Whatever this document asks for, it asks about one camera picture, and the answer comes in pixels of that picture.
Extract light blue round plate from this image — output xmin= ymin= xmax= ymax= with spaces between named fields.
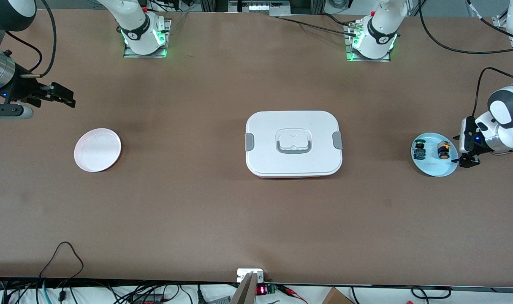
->
xmin=411 ymin=133 xmax=459 ymax=177

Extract green push button switch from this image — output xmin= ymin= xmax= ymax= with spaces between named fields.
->
xmin=413 ymin=138 xmax=427 ymax=161

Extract white socket box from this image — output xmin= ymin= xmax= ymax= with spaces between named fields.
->
xmin=237 ymin=269 xmax=265 ymax=283

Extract white lunch box grey latches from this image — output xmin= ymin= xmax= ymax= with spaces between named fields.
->
xmin=244 ymin=111 xmax=343 ymax=179

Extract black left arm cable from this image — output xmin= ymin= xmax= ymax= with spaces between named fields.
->
xmin=465 ymin=0 xmax=510 ymax=34
xmin=418 ymin=0 xmax=513 ymax=119

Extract brown cardboard piece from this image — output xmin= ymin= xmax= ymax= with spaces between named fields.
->
xmin=322 ymin=287 xmax=354 ymax=304

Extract pink round plate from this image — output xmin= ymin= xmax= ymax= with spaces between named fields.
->
xmin=74 ymin=128 xmax=122 ymax=173

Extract teal cable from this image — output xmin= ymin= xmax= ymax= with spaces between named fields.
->
xmin=36 ymin=281 xmax=51 ymax=304

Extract grey slanted post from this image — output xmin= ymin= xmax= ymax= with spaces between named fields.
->
xmin=230 ymin=272 xmax=257 ymax=304

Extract white power strip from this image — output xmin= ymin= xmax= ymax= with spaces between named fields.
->
xmin=229 ymin=0 xmax=290 ymax=13

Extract black looped cable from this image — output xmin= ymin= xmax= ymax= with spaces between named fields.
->
xmin=39 ymin=242 xmax=84 ymax=281

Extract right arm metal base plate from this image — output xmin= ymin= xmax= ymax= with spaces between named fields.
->
xmin=123 ymin=19 xmax=171 ymax=58

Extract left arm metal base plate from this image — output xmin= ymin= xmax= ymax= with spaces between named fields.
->
xmin=345 ymin=21 xmax=392 ymax=62

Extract red clip leads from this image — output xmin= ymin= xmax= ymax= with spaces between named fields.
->
xmin=277 ymin=285 xmax=308 ymax=304

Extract black flat loop cable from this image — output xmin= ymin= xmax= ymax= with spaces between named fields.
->
xmin=410 ymin=286 xmax=452 ymax=300

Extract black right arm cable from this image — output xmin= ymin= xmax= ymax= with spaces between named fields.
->
xmin=22 ymin=0 xmax=57 ymax=79
xmin=5 ymin=30 xmax=43 ymax=73

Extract black cable to arm base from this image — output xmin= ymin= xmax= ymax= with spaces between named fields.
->
xmin=269 ymin=13 xmax=360 ymax=38

